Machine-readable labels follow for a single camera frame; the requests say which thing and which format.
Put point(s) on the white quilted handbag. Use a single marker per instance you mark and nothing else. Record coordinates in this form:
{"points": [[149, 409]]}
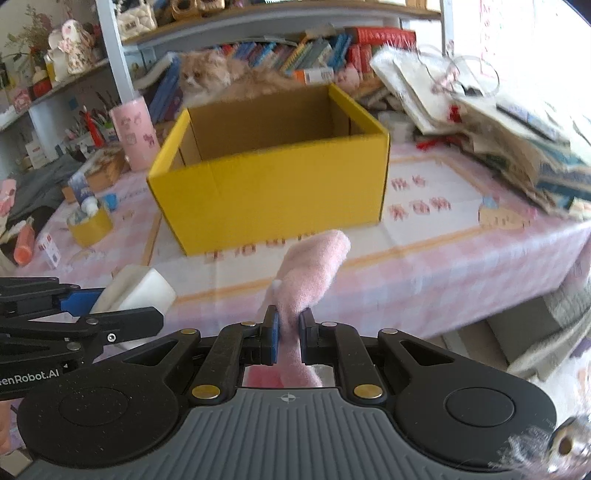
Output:
{"points": [[136, 21]]}

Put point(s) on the row of colourful books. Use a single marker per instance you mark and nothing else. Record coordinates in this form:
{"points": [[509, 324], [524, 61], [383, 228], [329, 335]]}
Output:
{"points": [[314, 50]]}

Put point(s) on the yellow cardboard box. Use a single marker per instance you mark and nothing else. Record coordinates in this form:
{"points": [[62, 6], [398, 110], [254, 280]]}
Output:
{"points": [[277, 194]]}

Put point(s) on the pink plush toy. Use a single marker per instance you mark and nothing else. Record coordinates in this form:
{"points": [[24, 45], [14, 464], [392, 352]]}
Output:
{"points": [[348, 76]]}

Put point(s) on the yellow tape roll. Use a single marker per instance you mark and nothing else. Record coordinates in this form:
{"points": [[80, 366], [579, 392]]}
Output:
{"points": [[92, 230]]}

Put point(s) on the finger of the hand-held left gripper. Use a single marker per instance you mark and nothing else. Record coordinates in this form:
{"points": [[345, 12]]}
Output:
{"points": [[81, 301], [120, 323]]}

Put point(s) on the white floral ornament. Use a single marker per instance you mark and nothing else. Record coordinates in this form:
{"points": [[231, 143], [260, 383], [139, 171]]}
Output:
{"points": [[74, 46]]}

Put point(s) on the white sponge block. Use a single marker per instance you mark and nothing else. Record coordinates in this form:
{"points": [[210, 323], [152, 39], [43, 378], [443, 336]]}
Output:
{"points": [[143, 290]]}

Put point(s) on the pink cylinder with stickers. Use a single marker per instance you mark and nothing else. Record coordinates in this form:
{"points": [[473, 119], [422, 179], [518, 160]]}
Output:
{"points": [[136, 134]]}

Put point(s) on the grey cloth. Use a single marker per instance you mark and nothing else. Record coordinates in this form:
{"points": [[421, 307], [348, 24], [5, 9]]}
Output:
{"points": [[46, 184]]}

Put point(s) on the small white carton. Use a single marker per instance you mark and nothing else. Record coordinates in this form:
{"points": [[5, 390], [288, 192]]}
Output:
{"points": [[48, 249]]}

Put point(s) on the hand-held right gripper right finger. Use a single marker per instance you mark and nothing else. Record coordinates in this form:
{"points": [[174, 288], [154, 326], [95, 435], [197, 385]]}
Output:
{"points": [[305, 339]]}

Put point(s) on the wooden chess box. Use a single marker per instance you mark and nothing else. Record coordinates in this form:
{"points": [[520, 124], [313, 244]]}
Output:
{"points": [[104, 173]]}

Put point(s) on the white pen holder with pens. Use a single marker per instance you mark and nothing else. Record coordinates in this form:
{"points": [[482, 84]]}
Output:
{"points": [[90, 127]]}

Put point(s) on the white bookshelf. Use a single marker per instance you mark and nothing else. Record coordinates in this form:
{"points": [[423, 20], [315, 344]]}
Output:
{"points": [[113, 50]]}

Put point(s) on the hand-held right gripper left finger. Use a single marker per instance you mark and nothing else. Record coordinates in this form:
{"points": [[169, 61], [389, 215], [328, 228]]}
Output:
{"points": [[272, 339]]}

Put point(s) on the orange bottle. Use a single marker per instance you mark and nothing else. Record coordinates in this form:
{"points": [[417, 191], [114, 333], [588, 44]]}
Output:
{"points": [[24, 244]]}

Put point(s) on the small blue eraser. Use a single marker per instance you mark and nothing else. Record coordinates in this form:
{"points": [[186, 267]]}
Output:
{"points": [[110, 202]]}

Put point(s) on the pile of papers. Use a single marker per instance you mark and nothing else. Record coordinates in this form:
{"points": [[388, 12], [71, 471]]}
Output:
{"points": [[498, 129]]}

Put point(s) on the orange fluffy cat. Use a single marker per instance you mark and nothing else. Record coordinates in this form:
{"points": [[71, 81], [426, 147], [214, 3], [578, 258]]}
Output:
{"points": [[203, 74]]}

